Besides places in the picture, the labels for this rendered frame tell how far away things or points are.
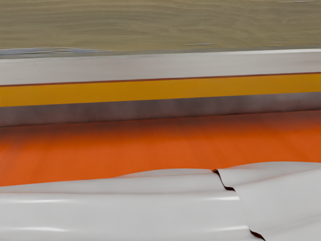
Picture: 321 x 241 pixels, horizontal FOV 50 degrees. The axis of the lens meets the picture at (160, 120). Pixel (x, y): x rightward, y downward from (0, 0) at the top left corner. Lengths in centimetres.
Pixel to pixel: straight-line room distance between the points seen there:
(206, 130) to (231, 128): 1
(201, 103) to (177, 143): 2
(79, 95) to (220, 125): 7
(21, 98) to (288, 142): 12
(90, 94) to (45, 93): 2
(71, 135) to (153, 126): 4
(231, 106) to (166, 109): 3
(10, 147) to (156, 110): 7
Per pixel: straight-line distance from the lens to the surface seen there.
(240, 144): 16
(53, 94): 16
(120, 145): 15
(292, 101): 18
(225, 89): 17
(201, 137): 16
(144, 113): 16
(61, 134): 17
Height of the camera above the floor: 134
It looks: 52 degrees down
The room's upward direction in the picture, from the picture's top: 5 degrees clockwise
